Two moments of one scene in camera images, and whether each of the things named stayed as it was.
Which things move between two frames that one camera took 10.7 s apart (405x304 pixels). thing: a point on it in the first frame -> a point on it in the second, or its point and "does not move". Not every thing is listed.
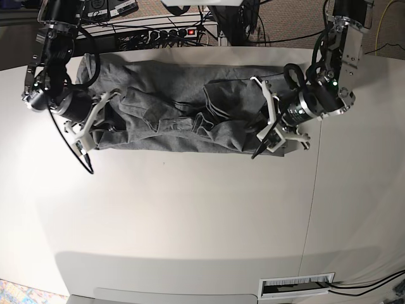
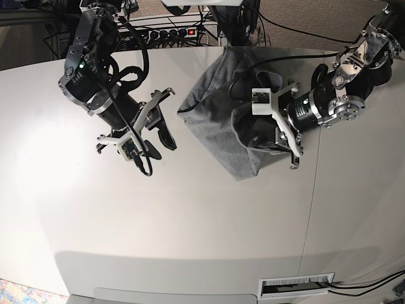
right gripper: [293, 110] -> [260, 130]
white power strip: [160, 35] does not move
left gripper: [78, 106] -> [121, 111]
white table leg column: [222, 40] does not move
